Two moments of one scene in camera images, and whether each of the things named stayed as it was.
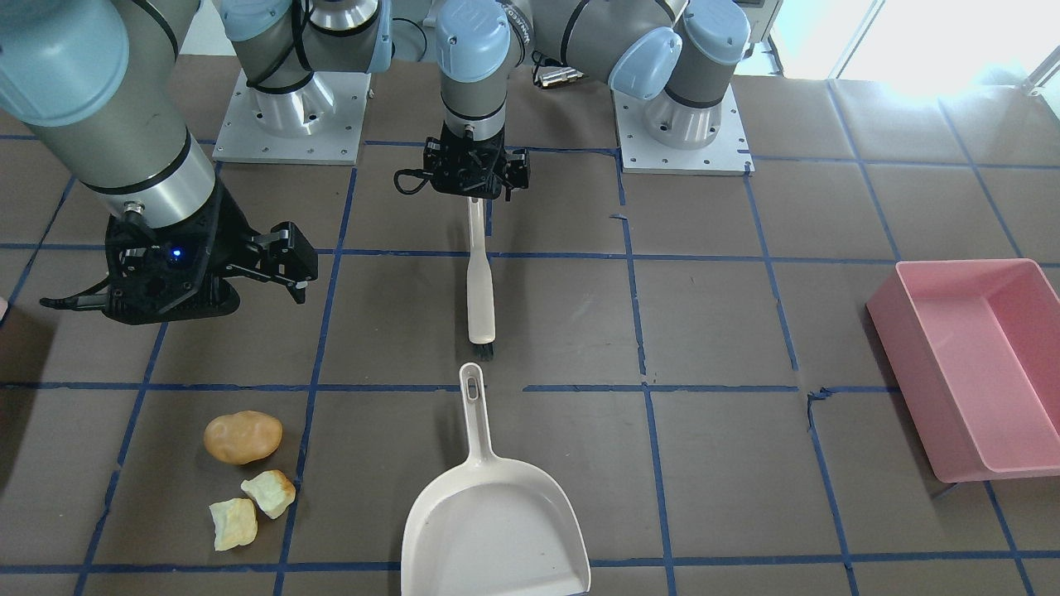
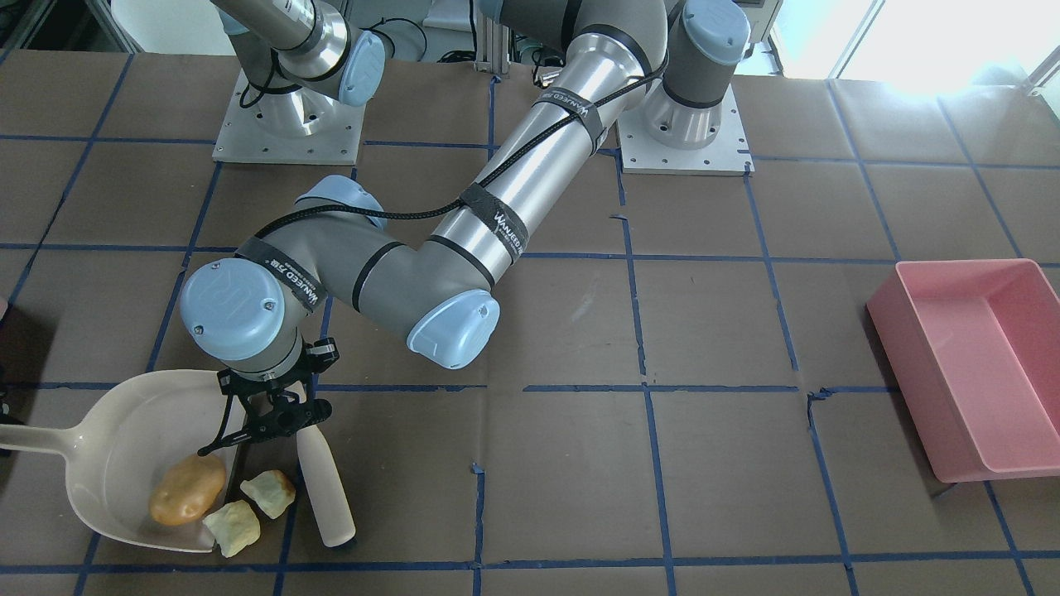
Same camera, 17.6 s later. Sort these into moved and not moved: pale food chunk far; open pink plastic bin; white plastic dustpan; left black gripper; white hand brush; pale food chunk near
Moved: left black gripper; white plastic dustpan; white hand brush
Not moved: open pink plastic bin; pale food chunk near; pale food chunk far
